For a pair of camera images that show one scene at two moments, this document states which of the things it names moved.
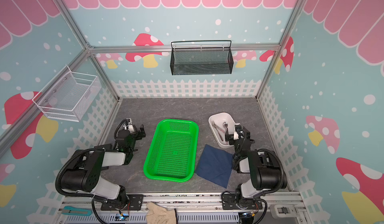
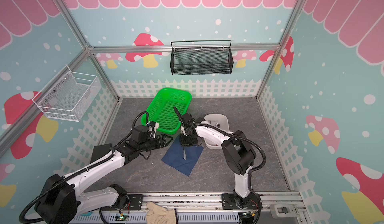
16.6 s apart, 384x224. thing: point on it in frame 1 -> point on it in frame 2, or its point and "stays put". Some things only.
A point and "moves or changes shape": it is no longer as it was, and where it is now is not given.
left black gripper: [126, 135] -> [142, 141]
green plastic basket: [172, 154] -> [160, 109]
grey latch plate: [281, 211] stays put
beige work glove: [157, 214] stays put
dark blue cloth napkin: [215, 165] -> [174, 156]
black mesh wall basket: [199, 57] stays put
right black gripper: [238, 132] -> [186, 140]
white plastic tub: [218, 123] moves or changes shape
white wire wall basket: [69, 98] stays put
